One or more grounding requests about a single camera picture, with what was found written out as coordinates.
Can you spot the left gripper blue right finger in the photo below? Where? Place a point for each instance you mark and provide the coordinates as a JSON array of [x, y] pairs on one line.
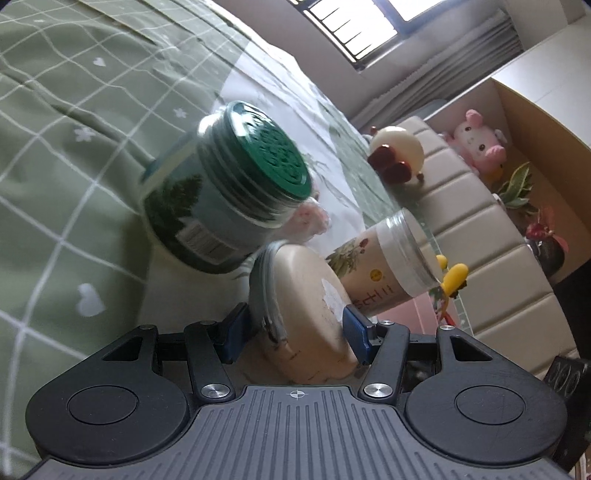
[[382, 348]]

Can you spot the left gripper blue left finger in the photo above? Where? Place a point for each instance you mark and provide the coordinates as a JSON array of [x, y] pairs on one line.
[[210, 346]]

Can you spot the beige oval zipper case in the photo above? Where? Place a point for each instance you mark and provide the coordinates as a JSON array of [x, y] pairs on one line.
[[297, 302]]

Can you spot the pink cardboard box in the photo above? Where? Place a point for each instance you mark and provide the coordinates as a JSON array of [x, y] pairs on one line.
[[417, 314]]

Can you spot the yellow rabbit toy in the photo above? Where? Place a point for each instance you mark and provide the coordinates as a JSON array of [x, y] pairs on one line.
[[454, 279]]

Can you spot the beige padded headboard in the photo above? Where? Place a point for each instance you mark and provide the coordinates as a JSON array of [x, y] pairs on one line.
[[508, 302]]

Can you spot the green lid glass jar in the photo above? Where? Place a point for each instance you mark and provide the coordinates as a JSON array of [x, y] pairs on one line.
[[223, 189]]

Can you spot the cream round plush toy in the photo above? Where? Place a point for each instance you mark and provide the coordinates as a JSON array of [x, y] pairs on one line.
[[396, 155]]

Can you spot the red flower plant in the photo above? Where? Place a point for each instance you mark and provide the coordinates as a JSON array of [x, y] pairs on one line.
[[546, 245]]

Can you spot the green potted plant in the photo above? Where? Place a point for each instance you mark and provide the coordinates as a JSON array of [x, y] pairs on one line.
[[514, 193]]

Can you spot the pink bunny plush toy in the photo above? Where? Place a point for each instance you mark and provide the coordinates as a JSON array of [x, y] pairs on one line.
[[481, 147]]

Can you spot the green patterned bedsheet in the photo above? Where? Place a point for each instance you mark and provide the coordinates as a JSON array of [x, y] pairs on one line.
[[91, 93]]

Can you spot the window with black bars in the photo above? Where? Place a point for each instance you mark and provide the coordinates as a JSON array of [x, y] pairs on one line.
[[365, 31]]

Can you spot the grey curtain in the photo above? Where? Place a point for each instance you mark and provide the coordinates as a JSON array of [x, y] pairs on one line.
[[474, 56]]

